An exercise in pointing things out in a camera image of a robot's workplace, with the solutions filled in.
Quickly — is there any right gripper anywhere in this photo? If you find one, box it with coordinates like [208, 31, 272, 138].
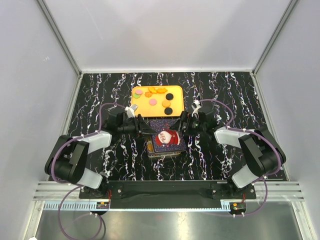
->
[169, 111, 207, 138]

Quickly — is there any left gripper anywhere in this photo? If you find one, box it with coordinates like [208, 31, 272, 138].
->
[117, 114, 157, 140]

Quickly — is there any gold box lid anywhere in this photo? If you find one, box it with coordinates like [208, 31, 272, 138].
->
[147, 118, 186, 147]

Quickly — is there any clear cookie box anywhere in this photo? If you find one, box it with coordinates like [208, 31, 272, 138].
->
[146, 140, 187, 159]

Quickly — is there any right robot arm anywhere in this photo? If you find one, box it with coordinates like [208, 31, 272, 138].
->
[175, 111, 287, 199]

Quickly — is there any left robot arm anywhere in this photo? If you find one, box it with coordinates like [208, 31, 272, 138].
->
[44, 112, 161, 198]

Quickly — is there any black round cookie lower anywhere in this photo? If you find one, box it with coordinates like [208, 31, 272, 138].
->
[164, 107, 173, 115]

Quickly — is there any black round cookie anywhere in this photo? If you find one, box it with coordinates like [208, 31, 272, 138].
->
[165, 93, 174, 101]
[164, 107, 173, 115]

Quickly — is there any orange round cookie right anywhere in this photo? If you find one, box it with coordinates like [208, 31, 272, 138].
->
[162, 100, 171, 108]

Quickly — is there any pink round cookie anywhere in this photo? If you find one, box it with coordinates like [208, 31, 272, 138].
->
[149, 98, 157, 106]

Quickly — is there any orange plastic tray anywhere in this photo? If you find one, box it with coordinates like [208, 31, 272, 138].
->
[131, 85, 185, 118]

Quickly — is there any black round cookie upper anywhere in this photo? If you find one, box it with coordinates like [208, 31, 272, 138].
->
[165, 93, 174, 101]

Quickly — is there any small orange flower cookie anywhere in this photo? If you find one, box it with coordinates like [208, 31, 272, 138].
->
[145, 92, 153, 98]

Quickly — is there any pink green cookie upper left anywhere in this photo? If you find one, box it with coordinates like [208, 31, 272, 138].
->
[133, 89, 143, 99]

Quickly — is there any orange leaf cookie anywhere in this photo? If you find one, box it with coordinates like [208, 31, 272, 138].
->
[156, 88, 168, 94]

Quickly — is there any orange fish cookie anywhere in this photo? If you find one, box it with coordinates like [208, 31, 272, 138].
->
[148, 87, 157, 94]

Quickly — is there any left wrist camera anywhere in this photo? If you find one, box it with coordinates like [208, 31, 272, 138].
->
[125, 104, 138, 118]

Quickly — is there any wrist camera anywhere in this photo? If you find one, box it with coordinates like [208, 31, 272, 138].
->
[125, 104, 138, 118]
[191, 100, 213, 118]

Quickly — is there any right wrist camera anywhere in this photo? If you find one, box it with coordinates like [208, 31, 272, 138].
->
[191, 100, 213, 118]

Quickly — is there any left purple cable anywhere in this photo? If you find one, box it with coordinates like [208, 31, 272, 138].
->
[51, 102, 131, 240]

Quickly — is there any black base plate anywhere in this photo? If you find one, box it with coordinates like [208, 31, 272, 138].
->
[79, 180, 257, 211]

